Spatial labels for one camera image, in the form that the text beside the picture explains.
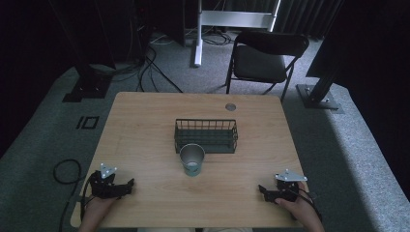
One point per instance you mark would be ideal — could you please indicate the person's right hand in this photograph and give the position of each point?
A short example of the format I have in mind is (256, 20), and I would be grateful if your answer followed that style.
(298, 206)

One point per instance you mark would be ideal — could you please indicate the black stand with square base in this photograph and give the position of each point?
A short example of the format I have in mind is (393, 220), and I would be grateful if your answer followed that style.
(88, 87)

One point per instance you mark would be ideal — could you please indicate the black stand with bolted base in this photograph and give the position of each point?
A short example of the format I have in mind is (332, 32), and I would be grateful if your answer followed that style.
(319, 96)

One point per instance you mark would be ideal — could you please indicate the grey round table grommet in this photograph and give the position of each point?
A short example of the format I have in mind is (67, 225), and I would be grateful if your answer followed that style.
(230, 107)

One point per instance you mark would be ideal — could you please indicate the black folding chair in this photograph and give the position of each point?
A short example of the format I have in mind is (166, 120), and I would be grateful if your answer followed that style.
(257, 64)

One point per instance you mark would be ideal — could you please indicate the dark curtain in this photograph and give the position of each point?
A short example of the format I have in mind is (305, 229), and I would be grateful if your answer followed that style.
(306, 16)

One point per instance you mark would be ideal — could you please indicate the person's left hand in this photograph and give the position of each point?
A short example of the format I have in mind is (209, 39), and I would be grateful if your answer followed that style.
(98, 206)

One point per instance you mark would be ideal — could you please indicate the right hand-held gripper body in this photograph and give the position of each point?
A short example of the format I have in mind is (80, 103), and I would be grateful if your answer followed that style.
(286, 188)

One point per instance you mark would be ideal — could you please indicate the white metal desk frame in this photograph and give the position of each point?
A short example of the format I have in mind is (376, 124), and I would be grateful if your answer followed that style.
(232, 18)

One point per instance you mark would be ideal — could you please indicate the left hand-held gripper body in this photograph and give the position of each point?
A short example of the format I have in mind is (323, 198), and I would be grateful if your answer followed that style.
(104, 187)

